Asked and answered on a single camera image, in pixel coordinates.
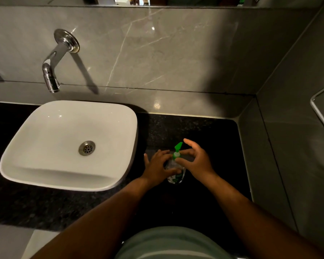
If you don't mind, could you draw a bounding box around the person's left hand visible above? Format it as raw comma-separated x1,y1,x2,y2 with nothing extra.
141,149,182,187

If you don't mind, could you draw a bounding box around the person's right hand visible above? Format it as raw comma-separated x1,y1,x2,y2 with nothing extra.
175,138,217,184

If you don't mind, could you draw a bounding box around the clear soap bottle green pump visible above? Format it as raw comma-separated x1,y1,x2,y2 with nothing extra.
165,142,186,184

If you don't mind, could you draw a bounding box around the person's left forearm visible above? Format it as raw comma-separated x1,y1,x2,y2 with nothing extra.
31,176,158,259

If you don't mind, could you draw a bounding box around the person's right forearm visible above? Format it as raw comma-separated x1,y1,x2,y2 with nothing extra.
202,173,324,259

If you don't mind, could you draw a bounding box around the chrome sink drain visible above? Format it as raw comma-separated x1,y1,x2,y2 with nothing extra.
78,141,96,156

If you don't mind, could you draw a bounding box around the person's pale green shirt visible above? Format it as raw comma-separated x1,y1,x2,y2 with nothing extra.
115,226,236,259

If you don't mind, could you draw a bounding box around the white ceramic sink basin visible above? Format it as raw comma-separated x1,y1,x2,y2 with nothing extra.
0,100,139,192

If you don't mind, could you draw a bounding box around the chrome wall faucet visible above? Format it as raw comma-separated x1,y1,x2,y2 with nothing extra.
42,29,80,94

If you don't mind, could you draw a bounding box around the metal towel rail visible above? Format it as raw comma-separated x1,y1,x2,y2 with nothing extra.
310,81,324,142

